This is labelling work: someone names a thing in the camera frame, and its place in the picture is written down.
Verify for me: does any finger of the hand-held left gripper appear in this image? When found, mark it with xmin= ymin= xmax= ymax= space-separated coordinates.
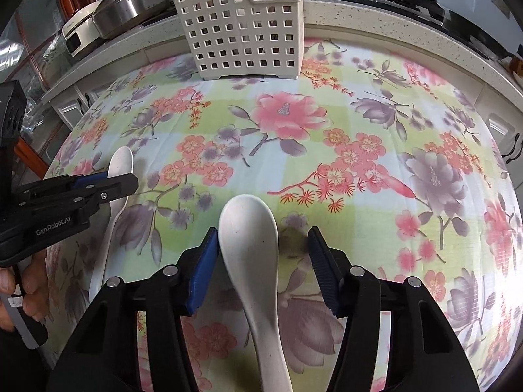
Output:
xmin=61 ymin=174 xmax=109 ymax=191
xmin=84 ymin=172 xmax=140 ymax=213

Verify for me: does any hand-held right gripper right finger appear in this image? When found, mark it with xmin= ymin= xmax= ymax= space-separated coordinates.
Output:
xmin=307 ymin=226 xmax=481 ymax=392

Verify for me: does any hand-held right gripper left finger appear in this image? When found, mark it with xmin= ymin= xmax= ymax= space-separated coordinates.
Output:
xmin=49 ymin=226 xmax=219 ymax=392

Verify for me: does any white ceramic spoon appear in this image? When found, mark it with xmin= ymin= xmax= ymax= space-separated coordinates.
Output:
xmin=218 ymin=195 xmax=293 ymax=392
xmin=88 ymin=146 xmax=135 ymax=303

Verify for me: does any white perforated plastic basket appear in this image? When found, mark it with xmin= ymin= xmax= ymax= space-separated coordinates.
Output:
xmin=169 ymin=0 xmax=305 ymax=81

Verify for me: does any person's left hand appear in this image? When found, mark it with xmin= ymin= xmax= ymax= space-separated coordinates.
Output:
xmin=0 ymin=248 xmax=50 ymax=332

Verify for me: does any floral tablecloth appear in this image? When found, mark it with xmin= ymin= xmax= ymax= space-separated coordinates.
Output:
xmin=43 ymin=37 xmax=523 ymax=392

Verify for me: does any white electric cooker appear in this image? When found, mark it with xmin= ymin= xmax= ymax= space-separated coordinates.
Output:
xmin=61 ymin=0 xmax=101 ymax=58

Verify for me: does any bronze steel rice cooker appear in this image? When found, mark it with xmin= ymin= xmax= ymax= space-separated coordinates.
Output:
xmin=91 ymin=0 xmax=177 ymax=39

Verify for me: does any black glass gas hob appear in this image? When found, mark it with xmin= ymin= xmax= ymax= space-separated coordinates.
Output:
xmin=304 ymin=0 xmax=516 ymax=63

